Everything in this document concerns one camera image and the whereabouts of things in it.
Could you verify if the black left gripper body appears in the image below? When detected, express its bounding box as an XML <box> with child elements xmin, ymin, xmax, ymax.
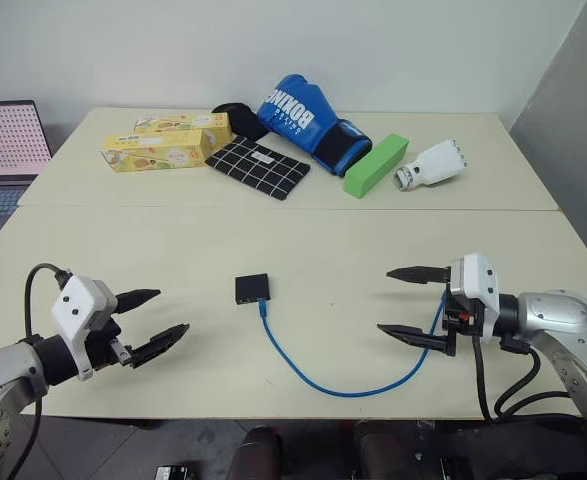
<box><xmin>86</xmin><ymin>320</ymin><xmax>136</xmax><ymax>372</ymax></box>

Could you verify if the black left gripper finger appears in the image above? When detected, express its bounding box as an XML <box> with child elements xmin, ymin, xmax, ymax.
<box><xmin>115</xmin><ymin>288</ymin><xmax>162</xmax><ymax>316</ymax></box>
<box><xmin>130</xmin><ymin>322</ymin><xmax>191</xmax><ymax>370</ymax></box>

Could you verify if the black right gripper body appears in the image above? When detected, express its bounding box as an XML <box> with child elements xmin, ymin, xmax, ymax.
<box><xmin>442</xmin><ymin>294</ymin><xmax>485</xmax><ymax>358</ymax></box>

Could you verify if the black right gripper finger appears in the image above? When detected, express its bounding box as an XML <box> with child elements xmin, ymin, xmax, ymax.
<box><xmin>385</xmin><ymin>265</ymin><xmax>452</xmax><ymax>287</ymax></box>
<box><xmin>376</xmin><ymin>323</ymin><xmax>448</xmax><ymax>355</ymax></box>

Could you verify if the white robotic hand part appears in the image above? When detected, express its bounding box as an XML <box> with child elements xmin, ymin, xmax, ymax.
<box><xmin>393</xmin><ymin>139</ymin><xmax>470</xmax><ymax>193</ymax></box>

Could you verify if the green foam block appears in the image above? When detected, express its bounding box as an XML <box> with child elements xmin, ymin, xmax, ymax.
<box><xmin>343</xmin><ymin>132</ymin><xmax>411</xmax><ymax>201</ymax></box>

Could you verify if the small black labelled device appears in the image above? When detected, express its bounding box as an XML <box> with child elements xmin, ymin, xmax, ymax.
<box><xmin>154</xmin><ymin>465</ymin><xmax>195</xmax><ymax>480</ymax></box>

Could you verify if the dark rounded shape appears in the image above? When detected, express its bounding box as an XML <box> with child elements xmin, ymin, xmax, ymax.
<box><xmin>229</xmin><ymin>425</ymin><xmax>282</xmax><ymax>480</ymax></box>

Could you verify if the yellow printed carton box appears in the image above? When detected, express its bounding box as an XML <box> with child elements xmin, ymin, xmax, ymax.
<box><xmin>99</xmin><ymin>129</ymin><xmax>220</xmax><ymax>175</ymax></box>
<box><xmin>132</xmin><ymin>112</ymin><xmax>235</xmax><ymax>147</ymax></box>

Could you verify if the black white-checked cloth pouch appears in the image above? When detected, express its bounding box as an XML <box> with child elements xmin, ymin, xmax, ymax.
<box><xmin>204</xmin><ymin>135</ymin><xmax>312</xmax><ymax>203</ymax></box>

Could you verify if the blue boxing glove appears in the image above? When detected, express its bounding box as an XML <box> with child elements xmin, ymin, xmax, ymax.
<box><xmin>256</xmin><ymin>74</ymin><xmax>374</xmax><ymax>179</ymax></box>

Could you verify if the grey laptop with pink screen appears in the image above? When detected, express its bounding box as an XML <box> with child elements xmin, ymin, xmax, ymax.
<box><xmin>0</xmin><ymin>99</ymin><xmax>54</xmax><ymax>252</ymax></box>

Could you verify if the black round object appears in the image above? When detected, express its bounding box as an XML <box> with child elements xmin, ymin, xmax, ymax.
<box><xmin>210</xmin><ymin>100</ymin><xmax>270</xmax><ymax>142</ymax></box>

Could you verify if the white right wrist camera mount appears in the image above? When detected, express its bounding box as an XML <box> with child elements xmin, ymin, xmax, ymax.
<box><xmin>446</xmin><ymin>253</ymin><xmax>501</xmax><ymax>347</ymax></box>

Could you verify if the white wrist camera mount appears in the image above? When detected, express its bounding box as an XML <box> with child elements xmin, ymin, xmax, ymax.
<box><xmin>446</xmin><ymin>253</ymin><xmax>501</xmax><ymax>347</ymax></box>
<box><xmin>51</xmin><ymin>275</ymin><xmax>120</xmax><ymax>383</ymax></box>

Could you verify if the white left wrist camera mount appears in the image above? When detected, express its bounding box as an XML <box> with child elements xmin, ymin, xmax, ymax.
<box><xmin>51</xmin><ymin>275</ymin><xmax>120</xmax><ymax>383</ymax></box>

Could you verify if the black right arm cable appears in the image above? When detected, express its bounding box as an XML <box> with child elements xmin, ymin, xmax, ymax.
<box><xmin>469</xmin><ymin>333</ymin><xmax>585</xmax><ymax>424</ymax></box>

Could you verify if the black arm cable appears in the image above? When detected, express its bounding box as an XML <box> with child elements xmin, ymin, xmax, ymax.
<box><xmin>469</xmin><ymin>333</ymin><xmax>585</xmax><ymax>424</ymax></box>
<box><xmin>24</xmin><ymin>262</ymin><xmax>70</xmax><ymax>480</ymax></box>

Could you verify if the blue cable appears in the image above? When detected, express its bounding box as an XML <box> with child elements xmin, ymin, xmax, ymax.
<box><xmin>256</xmin><ymin>293</ymin><xmax>448</xmax><ymax>398</ymax></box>

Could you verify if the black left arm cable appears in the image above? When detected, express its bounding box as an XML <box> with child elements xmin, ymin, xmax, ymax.
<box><xmin>24</xmin><ymin>262</ymin><xmax>70</xmax><ymax>480</ymax></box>

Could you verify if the small black adapter box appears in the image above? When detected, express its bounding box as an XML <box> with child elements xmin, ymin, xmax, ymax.
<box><xmin>234</xmin><ymin>272</ymin><xmax>272</xmax><ymax>307</ymax></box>

